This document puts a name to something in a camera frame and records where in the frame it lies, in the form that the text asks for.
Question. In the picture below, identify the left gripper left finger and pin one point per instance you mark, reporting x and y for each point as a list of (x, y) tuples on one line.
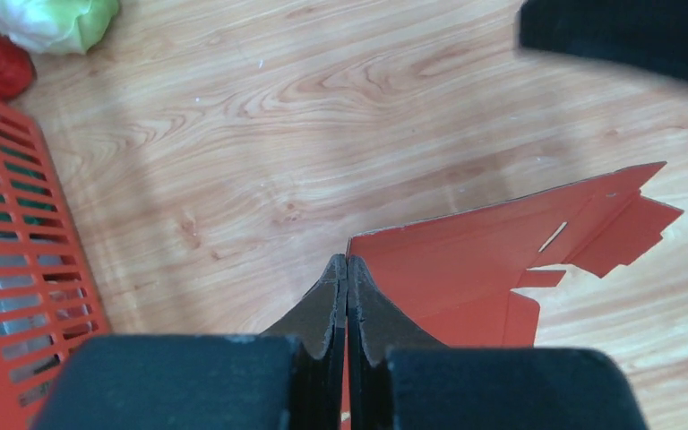
[(318, 323)]

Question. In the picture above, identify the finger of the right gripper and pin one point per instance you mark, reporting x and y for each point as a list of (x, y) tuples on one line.
[(651, 35)]

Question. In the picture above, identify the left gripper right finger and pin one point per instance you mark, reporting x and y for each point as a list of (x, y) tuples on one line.
[(375, 327)]

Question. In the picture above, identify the red paper box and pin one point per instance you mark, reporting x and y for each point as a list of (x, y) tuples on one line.
[(460, 278)]

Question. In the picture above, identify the red plastic basket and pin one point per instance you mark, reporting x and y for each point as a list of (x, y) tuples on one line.
[(49, 304)]

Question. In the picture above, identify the green cabbage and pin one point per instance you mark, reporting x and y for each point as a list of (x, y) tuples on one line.
[(56, 27)]

